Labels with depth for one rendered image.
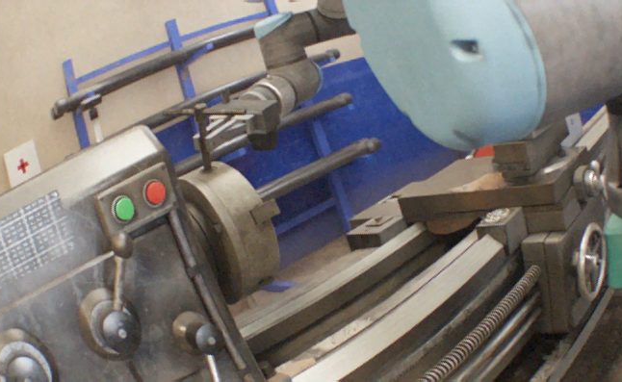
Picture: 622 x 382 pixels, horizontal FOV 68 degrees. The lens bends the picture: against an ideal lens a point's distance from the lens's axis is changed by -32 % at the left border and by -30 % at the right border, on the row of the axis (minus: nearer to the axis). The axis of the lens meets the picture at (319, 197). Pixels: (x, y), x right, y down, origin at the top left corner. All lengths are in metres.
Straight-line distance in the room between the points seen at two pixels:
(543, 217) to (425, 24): 1.14
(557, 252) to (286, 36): 0.79
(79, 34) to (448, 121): 4.13
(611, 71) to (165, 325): 0.67
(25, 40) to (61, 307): 3.64
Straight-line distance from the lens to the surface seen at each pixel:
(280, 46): 1.26
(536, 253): 1.41
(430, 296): 1.21
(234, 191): 1.07
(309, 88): 1.28
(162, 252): 0.81
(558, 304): 1.45
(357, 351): 1.08
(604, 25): 0.35
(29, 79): 4.20
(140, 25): 4.57
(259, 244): 1.07
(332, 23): 1.27
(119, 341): 0.72
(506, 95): 0.30
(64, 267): 0.77
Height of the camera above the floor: 1.30
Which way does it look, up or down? 11 degrees down
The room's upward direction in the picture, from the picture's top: 19 degrees counter-clockwise
